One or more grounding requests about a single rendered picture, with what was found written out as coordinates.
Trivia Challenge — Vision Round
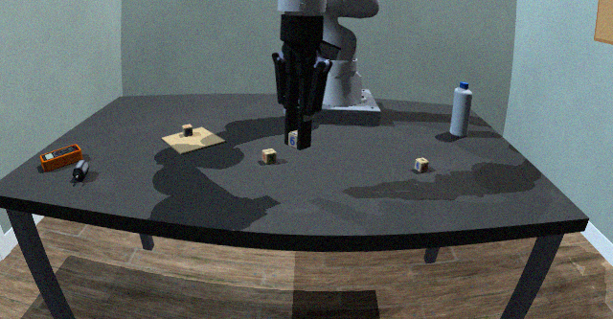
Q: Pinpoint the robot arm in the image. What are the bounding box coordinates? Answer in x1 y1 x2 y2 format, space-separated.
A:
278 0 380 106

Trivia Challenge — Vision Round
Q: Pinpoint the orange digital multimeter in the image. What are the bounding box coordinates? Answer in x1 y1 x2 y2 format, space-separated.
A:
40 145 82 172

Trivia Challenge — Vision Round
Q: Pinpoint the beige mat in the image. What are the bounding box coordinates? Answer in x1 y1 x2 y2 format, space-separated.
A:
162 127 226 154

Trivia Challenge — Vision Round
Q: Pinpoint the grey bottle with blue cap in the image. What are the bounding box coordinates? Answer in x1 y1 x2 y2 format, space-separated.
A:
450 81 472 137

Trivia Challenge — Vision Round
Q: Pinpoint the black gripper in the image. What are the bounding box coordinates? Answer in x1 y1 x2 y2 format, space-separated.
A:
272 14 332 150

